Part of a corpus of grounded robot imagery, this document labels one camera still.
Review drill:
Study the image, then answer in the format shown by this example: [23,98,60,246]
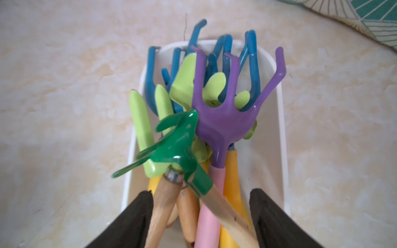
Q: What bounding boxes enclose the purple rake pink handle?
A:
[192,46,286,248]

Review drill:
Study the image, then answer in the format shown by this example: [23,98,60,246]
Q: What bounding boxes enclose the teal yellow patterned pillow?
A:
[285,0,397,50]

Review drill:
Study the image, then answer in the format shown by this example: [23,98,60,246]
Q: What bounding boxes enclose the light green fork wooden handle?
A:
[130,90,183,248]

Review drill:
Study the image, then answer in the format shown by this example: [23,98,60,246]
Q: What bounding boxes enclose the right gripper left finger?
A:
[87,191,154,248]

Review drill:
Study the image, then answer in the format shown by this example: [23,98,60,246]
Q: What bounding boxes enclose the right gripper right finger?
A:
[249,188,322,248]

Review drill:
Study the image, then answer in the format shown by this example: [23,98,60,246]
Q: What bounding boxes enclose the dark green rake wooden handle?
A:
[112,110,259,248]

